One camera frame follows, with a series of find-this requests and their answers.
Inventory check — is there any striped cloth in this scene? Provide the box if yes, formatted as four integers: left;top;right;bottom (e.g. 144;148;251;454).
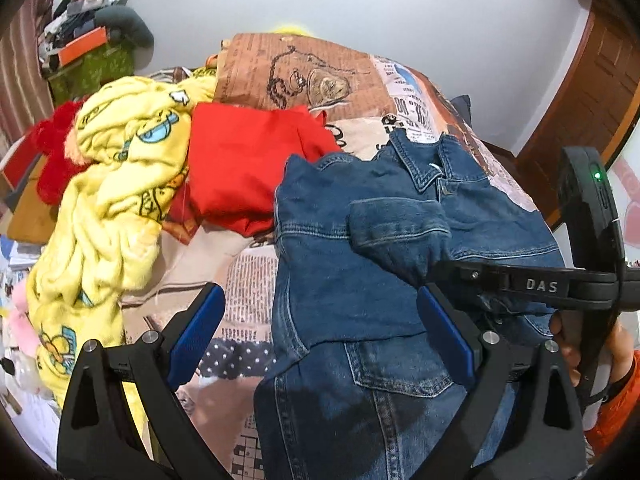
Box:
149;67;192;84

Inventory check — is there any yellow padded headboard tube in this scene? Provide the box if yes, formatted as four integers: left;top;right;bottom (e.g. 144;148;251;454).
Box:
272;24;317;39

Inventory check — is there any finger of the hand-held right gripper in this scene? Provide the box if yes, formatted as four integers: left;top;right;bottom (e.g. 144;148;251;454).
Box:
427;259;511;302

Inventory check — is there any dark blue cushion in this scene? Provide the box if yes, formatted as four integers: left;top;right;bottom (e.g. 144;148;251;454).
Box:
447;94;473;126

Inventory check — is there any blue denim jacket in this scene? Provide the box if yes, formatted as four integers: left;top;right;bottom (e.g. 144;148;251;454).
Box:
252;130;568;480

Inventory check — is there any pink plush toy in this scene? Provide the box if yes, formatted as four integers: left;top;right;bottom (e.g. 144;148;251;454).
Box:
7;280;42;357

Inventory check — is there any pile of papers and booklets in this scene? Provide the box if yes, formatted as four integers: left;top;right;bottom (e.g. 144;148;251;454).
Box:
0;237;38;291

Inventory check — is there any red garment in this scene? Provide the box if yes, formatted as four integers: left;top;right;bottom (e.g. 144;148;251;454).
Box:
186;102;346;238

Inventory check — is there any person's right forearm orange sleeve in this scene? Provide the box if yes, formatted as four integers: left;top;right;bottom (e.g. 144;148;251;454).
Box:
582;349;640;457

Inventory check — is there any brown cartoon printed pillow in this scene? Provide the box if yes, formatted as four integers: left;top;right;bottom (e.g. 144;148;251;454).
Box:
212;32;396;122

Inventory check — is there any brown wooden door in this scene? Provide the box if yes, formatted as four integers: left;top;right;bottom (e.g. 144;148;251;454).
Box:
515;7;640;226

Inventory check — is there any grey neck pillow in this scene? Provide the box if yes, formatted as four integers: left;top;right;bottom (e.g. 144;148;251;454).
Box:
95;6;155;51

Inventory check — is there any orange box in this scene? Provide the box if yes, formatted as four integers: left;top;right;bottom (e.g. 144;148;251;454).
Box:
57;27;108;67

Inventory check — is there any striped maroon curtain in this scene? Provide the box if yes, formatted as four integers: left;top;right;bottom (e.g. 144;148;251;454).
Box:
0;0;66;146

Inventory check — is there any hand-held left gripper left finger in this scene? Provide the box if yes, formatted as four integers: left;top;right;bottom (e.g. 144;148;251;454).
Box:
56;282;233;480

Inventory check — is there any green patterned box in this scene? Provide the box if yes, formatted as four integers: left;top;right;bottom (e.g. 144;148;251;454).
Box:
47;40;136;108

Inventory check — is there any yellow cartoon fleece blanket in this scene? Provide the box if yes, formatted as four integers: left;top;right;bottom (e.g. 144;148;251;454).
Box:
25;67;221;421

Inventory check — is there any red plush toy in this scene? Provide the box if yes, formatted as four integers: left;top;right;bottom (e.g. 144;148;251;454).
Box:
27;99;88;206

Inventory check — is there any pile of clothes and clutter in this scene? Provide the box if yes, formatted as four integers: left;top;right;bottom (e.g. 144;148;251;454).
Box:
37;0;138;68

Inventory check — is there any newspaper print bed sheet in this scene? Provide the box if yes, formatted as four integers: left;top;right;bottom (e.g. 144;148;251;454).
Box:
120;52;556;480

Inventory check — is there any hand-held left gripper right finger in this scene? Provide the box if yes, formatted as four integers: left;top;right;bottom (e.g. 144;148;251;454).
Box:
416;282;588;480

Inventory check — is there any person's right hand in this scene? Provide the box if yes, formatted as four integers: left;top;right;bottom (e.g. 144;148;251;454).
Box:
549;312;637;387

